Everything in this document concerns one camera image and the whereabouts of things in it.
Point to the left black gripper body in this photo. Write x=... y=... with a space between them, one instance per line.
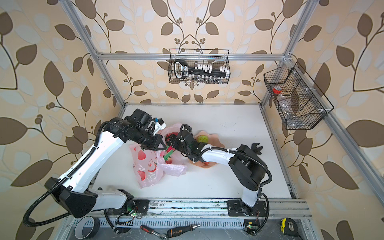
x=144 y=137

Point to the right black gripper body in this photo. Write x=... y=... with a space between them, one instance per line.
x=178 y=145

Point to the green pear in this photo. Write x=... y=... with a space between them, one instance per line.
x=202 y=139

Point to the pink dragon fruit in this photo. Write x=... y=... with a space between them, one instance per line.
x=168 y=155

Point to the pink plastic bag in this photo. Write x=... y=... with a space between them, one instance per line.
x=150 y=167

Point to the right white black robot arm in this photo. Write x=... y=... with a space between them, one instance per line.
x=250 y=170

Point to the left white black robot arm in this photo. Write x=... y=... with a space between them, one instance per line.
x=72 y=189

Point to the black socket tool set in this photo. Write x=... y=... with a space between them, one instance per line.
x=182 y=71

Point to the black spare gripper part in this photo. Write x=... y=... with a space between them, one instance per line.
x=257 y=148

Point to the black orange screwdriver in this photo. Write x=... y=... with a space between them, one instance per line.
x=177 y=231

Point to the small green circuit board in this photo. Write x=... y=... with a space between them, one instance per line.
x=251 y=226

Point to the clear bottle with red cap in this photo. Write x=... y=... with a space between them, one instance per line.
x=288 y=105

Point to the black tape roll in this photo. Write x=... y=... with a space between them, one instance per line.
x=87 y=228

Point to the yellow black tape measure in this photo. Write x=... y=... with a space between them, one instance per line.
x=289 y=227

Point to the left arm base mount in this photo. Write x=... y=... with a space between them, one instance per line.
x=136 y=206

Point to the back black wire basket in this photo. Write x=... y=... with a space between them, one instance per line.
x=215 y=57

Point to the black wire basket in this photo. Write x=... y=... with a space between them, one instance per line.
x=215 y=57
x=314 y=105

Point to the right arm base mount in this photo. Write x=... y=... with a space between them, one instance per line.
x=236 y=208

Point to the red handled ratchet wrench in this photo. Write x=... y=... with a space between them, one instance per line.
x=153 y=232

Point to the right black wire basket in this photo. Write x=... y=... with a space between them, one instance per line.
x=314 y=105

